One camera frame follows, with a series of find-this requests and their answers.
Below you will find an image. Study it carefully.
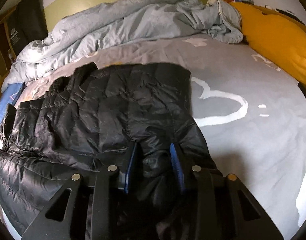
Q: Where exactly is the black puffer jacket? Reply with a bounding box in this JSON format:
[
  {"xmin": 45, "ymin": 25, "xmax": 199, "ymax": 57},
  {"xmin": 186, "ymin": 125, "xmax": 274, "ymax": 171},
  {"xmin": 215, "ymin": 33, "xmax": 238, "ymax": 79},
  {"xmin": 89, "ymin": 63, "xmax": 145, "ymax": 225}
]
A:
[{"xmin": 0, "ymin": 63, "xmax": 217, "ymax": 239}]

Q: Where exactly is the grey heart print bedsheet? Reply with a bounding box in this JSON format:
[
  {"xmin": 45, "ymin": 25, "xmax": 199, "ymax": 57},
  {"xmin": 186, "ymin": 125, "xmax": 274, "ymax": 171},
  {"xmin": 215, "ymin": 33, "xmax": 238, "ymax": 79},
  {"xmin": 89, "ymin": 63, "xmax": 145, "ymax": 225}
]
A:
[{"xmin": 19, "ymin": 34, "xmax": 306, "ymax": 239}]

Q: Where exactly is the blue patterned pillow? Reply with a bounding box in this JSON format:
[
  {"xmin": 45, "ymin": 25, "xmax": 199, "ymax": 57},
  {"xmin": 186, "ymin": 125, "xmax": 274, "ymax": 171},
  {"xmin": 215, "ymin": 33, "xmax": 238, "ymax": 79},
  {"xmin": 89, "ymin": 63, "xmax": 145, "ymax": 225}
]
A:
[{"xmin": 0, "ymin": 83, "xmax": 25, "ymax": 124}]

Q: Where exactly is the mustard yellow pillow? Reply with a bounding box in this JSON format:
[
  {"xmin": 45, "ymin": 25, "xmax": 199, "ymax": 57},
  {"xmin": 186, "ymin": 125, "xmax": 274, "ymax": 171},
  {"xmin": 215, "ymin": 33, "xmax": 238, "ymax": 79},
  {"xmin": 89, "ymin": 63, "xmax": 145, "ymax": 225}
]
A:
[{"xmin": 230, "ymin": 2, "xmax": 306, "ymax": 85}]

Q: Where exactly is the black hanging garment bag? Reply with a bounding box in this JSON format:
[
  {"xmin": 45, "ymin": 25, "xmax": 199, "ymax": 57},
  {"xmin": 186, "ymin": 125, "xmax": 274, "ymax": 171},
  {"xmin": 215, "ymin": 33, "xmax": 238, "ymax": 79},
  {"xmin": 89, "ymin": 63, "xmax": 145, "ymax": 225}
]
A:
[{"xmin": 7, "ymin": 0, "xmax": 48, "ymax": 56}]

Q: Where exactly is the light blue rumpled duvet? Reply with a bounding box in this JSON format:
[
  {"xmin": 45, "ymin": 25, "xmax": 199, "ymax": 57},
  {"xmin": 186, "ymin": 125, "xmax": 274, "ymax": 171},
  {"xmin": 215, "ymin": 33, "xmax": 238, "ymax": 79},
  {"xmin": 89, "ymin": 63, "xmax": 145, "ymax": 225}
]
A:
[{"xmin": 2, "ymin": 0, "xmax": 244, "ymax": 90}]

